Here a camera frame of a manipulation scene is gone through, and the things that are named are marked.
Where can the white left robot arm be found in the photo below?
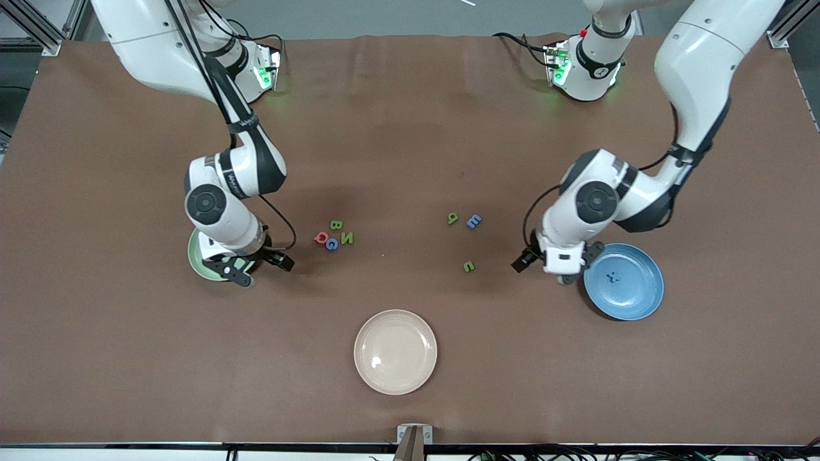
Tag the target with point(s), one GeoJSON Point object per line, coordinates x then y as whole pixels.
{"type": "Point", "coordinates": [698, 57]}

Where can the brown table cover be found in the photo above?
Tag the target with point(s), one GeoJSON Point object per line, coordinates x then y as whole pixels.
{"type": "Point", "coordinates": [410, 160]}

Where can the aluminium frame profile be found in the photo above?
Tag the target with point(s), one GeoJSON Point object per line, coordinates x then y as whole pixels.
{"type": "Point", "coordinates": [778, 40]}
{"type": "Point", "coordinates": [51, 48]}

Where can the red foam letter Q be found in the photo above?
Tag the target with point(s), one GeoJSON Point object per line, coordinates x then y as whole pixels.
{"type": "Point", "coordinates": [316, 238]}

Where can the blue foam letter E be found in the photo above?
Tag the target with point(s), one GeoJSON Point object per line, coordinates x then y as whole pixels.
{"type": "Point", "coordinates": [473, 221]}

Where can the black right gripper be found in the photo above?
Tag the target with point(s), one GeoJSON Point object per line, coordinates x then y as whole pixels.
{"type": "Point", "coordinates": [269, 253]}

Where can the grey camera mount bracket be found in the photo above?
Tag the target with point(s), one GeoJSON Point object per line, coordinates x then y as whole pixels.
{"type": "Point", "coordinates": [415, 442]}

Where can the green plate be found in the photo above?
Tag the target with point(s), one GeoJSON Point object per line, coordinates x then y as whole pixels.
{"type": "Point", "coordinates": [195, 259]}

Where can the beige plate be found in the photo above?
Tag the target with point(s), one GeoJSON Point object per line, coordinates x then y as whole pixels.
{"type": "Point", "coordinates": [395, 352]}

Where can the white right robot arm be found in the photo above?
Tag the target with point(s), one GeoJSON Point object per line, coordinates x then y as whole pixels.
{"type": "Point", "coordinates": [160, 45]}

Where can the green foam letter N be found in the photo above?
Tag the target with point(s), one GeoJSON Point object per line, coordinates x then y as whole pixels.
{"type": "Point", "coordinates": [346, 238]}

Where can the blue plate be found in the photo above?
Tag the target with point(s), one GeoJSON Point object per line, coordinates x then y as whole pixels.
{"type": "Point", "coordinates": [637, 291]}

